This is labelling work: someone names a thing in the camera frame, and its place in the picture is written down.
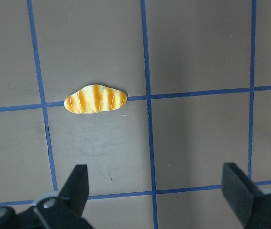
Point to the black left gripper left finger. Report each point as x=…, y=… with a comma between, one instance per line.
x=64, y=209

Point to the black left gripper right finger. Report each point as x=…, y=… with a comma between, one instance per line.
x=250, y=204

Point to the toy bread roll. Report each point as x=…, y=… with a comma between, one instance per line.
x=95, y=98

